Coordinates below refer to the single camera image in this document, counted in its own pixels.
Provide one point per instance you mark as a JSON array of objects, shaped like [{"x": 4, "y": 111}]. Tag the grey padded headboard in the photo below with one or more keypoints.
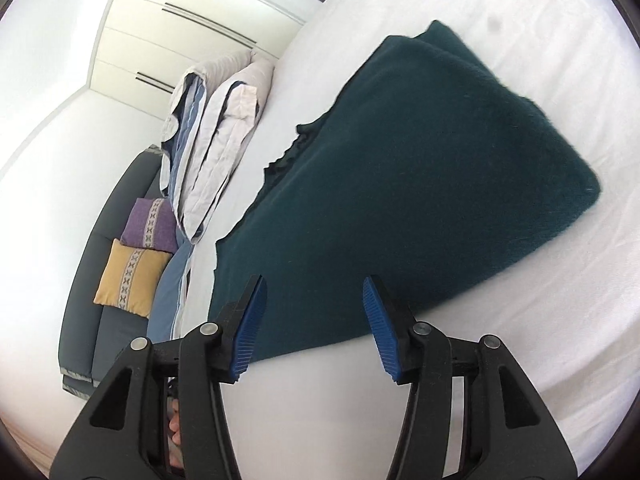
[{"x": 100, "y": 260}]

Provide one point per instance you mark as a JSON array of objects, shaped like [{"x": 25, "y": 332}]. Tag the yellow patterned cushion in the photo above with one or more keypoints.
[{"x": 132, "y": 280}]

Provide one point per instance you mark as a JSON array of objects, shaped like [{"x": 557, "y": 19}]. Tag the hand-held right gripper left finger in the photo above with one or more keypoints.
[{"x": 247, "y": 330}]

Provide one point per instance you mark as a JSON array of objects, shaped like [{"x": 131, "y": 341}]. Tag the dark green sweater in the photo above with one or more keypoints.
[{"x": 425, "y": 185}]

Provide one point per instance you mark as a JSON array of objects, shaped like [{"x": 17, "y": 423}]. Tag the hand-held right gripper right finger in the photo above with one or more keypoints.
[{"x": 382, "y": 330}]

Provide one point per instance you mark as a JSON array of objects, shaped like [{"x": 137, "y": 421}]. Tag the cream wardrobe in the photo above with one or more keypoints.
[{"x": 200, "y": 35}]

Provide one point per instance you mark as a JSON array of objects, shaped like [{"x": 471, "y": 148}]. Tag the bed with white sheet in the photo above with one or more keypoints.
[{"x": 500, "y": 385}]

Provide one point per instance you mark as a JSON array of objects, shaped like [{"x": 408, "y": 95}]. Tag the folded beige and blue duvet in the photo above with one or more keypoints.
[{"x": 215, "y": 150}]

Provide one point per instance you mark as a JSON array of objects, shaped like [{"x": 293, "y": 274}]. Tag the blue pillow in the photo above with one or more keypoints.
[{"x": 170, "y": 300}]

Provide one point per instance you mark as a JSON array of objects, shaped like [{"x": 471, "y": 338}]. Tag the purple patterned cushion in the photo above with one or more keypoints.
[{"x": 150, "y": 222}]

